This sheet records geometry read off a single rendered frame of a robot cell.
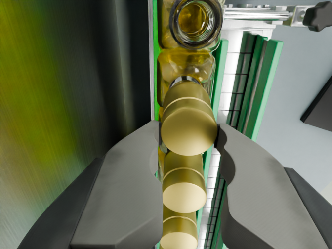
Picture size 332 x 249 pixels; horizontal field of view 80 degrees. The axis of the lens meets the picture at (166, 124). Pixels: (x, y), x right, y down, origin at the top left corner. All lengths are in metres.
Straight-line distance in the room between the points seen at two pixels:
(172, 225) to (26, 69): 0.17
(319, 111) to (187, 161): 0.53
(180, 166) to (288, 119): 0.53
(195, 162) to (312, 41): 0.49
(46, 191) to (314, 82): 0.61
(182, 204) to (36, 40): 0.17
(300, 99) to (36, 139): 0.59
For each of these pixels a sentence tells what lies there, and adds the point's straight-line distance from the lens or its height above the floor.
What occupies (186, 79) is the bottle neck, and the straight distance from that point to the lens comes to 0.17.
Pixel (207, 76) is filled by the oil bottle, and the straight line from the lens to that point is 0.18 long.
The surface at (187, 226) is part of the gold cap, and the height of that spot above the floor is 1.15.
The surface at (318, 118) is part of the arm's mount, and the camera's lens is 0.67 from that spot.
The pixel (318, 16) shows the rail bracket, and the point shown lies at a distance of 0.29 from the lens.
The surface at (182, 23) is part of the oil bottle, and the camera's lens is 0.20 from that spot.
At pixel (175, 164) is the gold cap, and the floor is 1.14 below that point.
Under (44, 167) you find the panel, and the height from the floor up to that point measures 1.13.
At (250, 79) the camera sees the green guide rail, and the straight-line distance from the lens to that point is 0.40.
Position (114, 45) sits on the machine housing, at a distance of 0.50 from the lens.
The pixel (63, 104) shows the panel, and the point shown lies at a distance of 0.23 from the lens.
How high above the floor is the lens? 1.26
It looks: 60 degrees down
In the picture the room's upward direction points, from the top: 173 degrees counter-clockwise
